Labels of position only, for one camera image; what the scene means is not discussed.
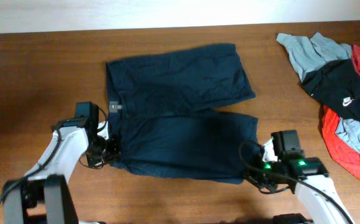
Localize grey t-shirt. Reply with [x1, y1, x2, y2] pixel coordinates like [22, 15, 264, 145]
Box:
[277, 33, 360, 146]

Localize navy blue shorts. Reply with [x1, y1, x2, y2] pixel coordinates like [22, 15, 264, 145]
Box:
[106, 43, 258, 184]

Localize black nike garment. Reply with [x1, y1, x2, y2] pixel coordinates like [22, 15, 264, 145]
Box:
[302, 59, 360, 122]

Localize red mesh garment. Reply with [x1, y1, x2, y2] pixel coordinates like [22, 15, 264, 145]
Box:
[321, 45, 360, 180]

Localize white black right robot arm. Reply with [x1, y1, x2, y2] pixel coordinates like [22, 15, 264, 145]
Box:
[244, 157, 354, 224]

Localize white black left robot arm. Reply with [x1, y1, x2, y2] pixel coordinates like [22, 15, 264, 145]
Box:
[0, 116, 116, 224]

